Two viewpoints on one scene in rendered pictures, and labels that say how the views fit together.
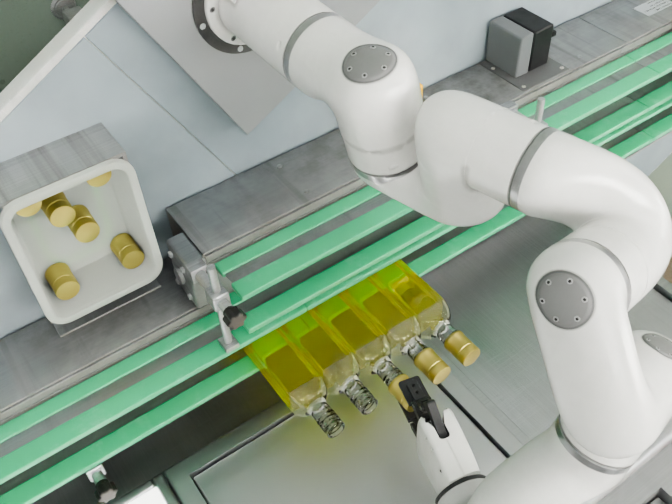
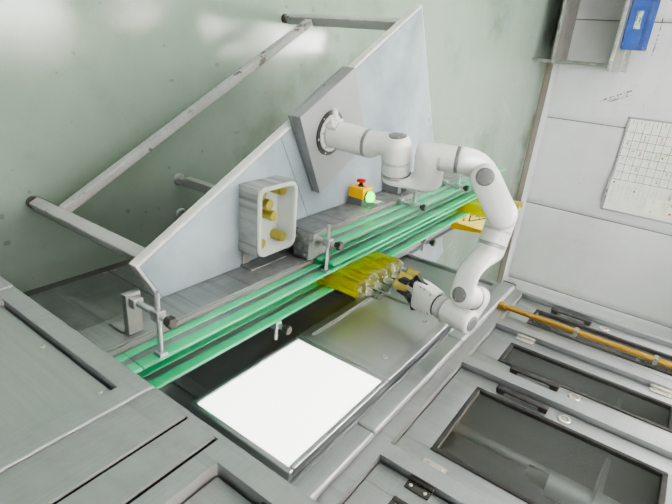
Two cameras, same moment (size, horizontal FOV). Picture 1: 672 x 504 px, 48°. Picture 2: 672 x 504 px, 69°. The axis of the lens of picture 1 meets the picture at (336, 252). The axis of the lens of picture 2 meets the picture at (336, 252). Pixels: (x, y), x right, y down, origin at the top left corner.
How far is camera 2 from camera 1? 101 cm
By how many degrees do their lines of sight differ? 30
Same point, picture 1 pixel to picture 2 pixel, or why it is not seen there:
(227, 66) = (320, 159)
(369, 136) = (399, 159)
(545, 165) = (465, 151)
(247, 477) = (337, 333)
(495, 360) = not seen: hidden behind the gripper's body
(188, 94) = (301, 172)
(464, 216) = (433, 183)
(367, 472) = (387, 326)
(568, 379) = (490, 202)
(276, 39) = (356, 136)
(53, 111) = (266, 165)
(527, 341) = not seen: hidden behind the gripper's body
